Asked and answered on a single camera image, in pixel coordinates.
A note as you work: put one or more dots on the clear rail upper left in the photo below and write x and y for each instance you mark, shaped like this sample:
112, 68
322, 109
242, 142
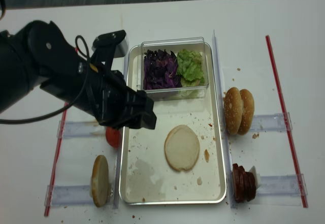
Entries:
84, 129

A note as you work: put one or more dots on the bun slice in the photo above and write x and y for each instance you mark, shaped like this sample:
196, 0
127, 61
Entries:
181, 148
99, 184

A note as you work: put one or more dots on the clear plastic container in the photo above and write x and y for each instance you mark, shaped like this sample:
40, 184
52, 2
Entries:
197, 44

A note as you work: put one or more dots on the bread crumb piece on tray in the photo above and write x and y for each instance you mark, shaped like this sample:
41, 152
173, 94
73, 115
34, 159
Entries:
206, 155

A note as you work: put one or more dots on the clear rail upper right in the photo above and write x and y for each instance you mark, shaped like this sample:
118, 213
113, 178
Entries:
278, 122

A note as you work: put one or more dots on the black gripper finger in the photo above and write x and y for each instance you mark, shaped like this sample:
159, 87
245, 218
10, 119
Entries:
142, 120
143, 102

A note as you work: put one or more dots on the sliced dark meat patties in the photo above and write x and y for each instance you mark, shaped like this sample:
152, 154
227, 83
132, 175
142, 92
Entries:
244, 184

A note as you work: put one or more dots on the white crumb piece on tray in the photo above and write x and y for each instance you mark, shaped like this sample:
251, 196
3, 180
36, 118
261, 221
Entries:
199, 180

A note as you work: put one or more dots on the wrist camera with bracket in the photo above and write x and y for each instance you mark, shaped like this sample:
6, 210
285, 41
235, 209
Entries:
108, 46

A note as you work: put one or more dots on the clear rail lower right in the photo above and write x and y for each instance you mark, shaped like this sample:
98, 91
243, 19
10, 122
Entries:
285, 185

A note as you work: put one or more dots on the red strip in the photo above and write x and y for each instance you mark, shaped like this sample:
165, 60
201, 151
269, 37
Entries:
54, 163
301, 186

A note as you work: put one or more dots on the clear vertical rail left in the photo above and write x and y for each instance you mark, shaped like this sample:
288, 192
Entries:
116, 173

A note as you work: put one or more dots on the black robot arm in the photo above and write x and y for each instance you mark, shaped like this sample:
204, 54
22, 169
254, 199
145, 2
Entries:
39, 56

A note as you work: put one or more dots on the sesame bun top right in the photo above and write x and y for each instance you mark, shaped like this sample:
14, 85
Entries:
248, 111

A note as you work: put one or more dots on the clear rail lower left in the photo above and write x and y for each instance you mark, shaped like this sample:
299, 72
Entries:
68, 195

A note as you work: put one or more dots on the red strip right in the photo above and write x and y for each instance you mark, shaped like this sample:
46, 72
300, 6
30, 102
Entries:
301, 186

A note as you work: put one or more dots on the white wedge stopper right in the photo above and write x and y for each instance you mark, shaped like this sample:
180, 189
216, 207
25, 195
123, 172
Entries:
256, 176

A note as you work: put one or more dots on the green lettuce leaves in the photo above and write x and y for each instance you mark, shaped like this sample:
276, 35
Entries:
190, 68

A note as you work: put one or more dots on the red strip left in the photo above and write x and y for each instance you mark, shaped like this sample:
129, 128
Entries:
54, 163

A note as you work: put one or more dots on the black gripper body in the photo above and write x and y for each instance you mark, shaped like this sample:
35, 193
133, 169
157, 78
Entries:
95, 90

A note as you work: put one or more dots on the sesame bun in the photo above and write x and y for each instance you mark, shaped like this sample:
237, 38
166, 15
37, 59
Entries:
248, 111
233, 110

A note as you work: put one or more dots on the tomato slices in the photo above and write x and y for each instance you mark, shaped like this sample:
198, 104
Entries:
112, 137

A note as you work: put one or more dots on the sesame bun top left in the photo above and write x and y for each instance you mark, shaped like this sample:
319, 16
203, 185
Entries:
233, 110

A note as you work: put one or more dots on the purple cabbage leaves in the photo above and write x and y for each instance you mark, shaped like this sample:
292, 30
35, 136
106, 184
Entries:
160, 70

